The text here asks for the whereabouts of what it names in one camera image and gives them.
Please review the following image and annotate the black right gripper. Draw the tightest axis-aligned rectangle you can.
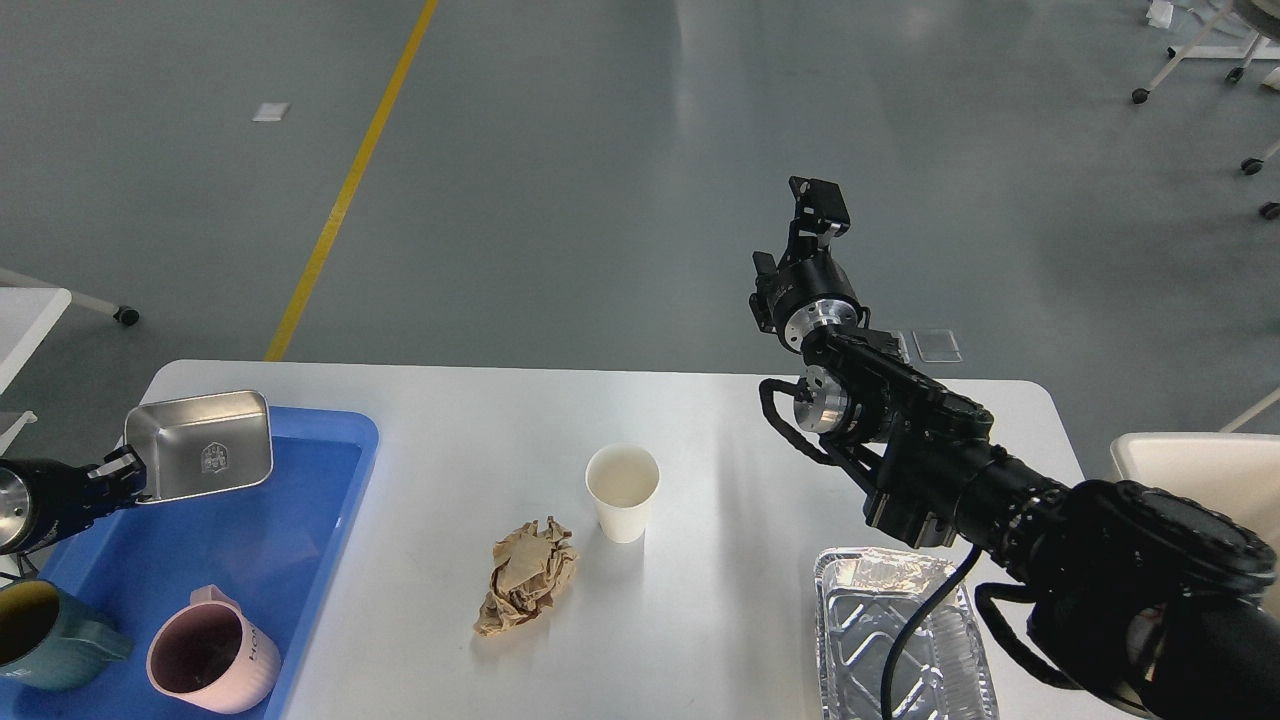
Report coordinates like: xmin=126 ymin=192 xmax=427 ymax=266
xmin=748 ymin=176 xmax=865 ymax=354

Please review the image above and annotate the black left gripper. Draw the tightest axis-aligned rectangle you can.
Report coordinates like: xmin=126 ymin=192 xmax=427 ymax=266
xmin=1 ymin=446 xmax=151 ymax=555

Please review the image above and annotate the stainless steel square tray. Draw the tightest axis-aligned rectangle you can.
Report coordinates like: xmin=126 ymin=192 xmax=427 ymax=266
xmin=123 ymin=389 xmax=274 ymax=505

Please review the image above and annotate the pink plastic mug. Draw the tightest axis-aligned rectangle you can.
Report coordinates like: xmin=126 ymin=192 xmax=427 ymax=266
xmin=145 ymin=584 xmax=283 ymax=715

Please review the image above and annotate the white paper cup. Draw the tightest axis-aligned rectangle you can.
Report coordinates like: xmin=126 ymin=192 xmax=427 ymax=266
xmin=585 ymin=443 xmax=660 ymax=544

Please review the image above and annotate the aluminium foil tray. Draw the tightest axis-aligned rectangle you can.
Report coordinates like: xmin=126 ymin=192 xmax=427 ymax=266
xmin=814 ymin=547 xmax=998 ymax=719

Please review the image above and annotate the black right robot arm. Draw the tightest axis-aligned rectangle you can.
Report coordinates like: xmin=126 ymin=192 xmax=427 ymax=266
xmin=749 ymin=177 xmax=1279 ymax=719

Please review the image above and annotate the blue plastic tray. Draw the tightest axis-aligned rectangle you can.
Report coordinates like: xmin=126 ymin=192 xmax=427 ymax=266
xmin=1 ymin=407 xmax=379 ymax=719

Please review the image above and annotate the teal ceramic mug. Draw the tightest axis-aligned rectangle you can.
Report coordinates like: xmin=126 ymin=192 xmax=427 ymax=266
xmin=1 ymin=579 xmax=134 ymax=691

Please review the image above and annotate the white side table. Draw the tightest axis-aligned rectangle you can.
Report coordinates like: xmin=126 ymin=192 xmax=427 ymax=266
xmin=1 ymin=287 xmax=72 ymax=395

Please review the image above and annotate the crumpled brown paper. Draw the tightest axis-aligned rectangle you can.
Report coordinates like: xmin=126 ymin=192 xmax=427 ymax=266
xmin=474 ymin=516 xmax=580 ymax=637

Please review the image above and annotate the cream plastic bin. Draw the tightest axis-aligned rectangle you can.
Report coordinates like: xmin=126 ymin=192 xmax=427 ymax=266
xmin=1106 ymin=432 xmax=1279 ymax=516

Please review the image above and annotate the white wheeled frame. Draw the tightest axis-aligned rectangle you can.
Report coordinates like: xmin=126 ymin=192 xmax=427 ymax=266
xmin=1130 ymin=1 xmax=1279 ymax=224

